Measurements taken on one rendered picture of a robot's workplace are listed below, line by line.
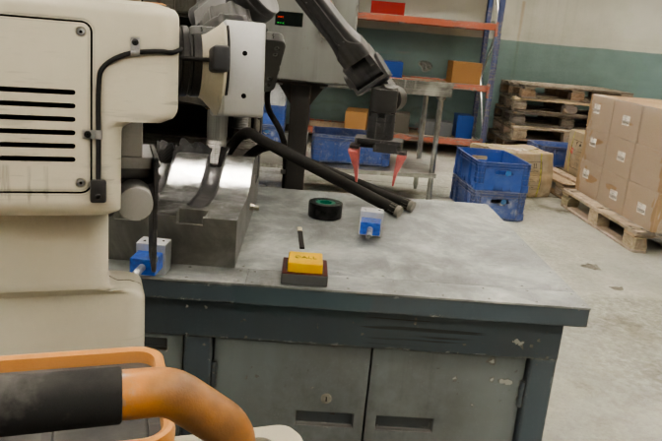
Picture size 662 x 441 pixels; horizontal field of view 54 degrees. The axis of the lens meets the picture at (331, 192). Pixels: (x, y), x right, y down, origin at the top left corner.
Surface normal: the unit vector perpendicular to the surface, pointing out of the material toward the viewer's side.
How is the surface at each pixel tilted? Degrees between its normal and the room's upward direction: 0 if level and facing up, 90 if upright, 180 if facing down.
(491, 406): 90
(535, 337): 90
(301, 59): 90
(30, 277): 82
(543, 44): 90
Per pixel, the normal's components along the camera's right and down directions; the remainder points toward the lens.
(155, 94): 0.33, 0.11
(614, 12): -0.02, 0.23
